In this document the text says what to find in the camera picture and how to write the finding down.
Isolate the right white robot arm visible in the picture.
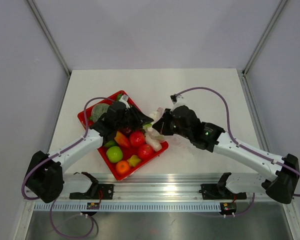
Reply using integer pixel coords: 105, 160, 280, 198
153, 105, 300, 204

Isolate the red apple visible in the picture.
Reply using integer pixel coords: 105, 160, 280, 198
137, 143, 154, 160

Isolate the red orange mango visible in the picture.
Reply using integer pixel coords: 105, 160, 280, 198
114, 131, 131, 149

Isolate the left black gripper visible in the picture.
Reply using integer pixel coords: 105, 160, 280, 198
115, 105, 153, 132

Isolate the red plastic tray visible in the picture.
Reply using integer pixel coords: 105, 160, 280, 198
86, 90, 169, 181

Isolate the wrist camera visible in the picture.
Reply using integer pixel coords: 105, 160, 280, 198
170, 94, 187, 109
119, 94, 129, 104

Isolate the white slotted cable duct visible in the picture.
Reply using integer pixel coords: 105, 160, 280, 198
34, 201, 221, 213

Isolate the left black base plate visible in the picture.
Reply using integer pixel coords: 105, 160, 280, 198
69, 172, 114, 200

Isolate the yellow starfruit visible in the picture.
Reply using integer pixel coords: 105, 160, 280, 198
126, 155, 142, 168

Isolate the clear zip top bag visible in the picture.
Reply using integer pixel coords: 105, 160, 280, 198
142, 107, 189, 145

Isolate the aluminium frame post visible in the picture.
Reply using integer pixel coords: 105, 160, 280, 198
25, 0, 72, 80
242, 0, 290, 77

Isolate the aluminium mounting rail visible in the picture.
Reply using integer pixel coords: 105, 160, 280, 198
23, 173, 295, 203

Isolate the orange fruit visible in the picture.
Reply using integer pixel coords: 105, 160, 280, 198
115, 160, 131, 176

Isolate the yellow green mango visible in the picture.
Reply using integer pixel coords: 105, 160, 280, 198
103, 139, 118, 149

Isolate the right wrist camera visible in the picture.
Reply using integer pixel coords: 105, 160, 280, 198
170, 94, 187, 109

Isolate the right aluminium frame post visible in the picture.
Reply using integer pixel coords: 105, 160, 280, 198
242, 0, 290, 77

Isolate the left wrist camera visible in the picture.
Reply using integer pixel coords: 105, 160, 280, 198
119, 94, 129, 104

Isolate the left aluminium frame post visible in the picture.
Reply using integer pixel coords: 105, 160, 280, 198
25, 0, 72, 80

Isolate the green chili pepper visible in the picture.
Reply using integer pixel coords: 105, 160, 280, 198
116, 93, 124, 102

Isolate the green apple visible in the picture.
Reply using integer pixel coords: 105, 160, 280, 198
106, 146, 123, 164

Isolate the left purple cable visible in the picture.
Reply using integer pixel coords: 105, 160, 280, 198
20, 96, 118, 237

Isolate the white radish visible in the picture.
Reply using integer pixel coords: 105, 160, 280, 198
144, 131, 163, 152

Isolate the red tomato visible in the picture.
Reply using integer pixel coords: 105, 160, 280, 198
129, 131, 146, 148

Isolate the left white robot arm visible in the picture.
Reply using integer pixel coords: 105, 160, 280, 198
21, 102, 154, 203

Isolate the dark red plum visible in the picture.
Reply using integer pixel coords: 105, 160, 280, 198
120, 127, 133, 136

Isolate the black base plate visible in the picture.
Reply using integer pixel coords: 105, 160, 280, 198
198, 172, 247, 200
69, 172, 114, 200

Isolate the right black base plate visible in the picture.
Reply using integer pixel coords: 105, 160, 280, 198
198, 172, 247, 200

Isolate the white cauliflower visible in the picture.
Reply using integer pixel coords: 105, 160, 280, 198
141, 111, 160, 133

